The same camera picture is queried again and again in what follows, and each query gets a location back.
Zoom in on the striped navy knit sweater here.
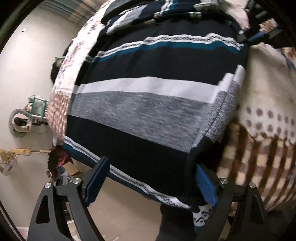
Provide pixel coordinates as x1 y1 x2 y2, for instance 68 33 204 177
64 1 248 232

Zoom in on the cardboard box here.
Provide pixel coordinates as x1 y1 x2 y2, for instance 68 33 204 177
63 162 84 178

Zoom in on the teal storage rack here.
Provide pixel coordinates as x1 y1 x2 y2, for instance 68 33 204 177
25 95 49 126

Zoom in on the floor fan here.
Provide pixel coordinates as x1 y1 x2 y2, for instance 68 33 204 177
9 108 32 138

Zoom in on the left teal curtain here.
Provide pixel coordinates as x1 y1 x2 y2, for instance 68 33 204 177
39 0 105 26

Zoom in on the broom handle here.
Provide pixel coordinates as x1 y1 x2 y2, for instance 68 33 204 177
11 148 52 156

